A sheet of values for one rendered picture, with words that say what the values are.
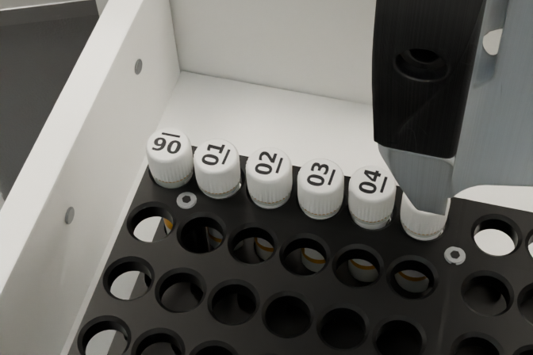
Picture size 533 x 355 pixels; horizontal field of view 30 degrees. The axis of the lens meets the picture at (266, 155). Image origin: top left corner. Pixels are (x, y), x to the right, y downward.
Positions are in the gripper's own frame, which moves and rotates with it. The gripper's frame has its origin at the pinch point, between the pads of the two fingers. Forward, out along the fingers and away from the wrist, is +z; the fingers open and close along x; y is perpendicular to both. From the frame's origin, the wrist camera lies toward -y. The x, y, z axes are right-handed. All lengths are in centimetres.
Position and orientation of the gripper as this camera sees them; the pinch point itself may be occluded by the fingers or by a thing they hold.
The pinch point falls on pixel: (417, 127)
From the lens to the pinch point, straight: 24.1
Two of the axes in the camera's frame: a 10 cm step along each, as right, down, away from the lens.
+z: 0.3, 6.1, 7.9
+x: 2.7, -7.7, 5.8
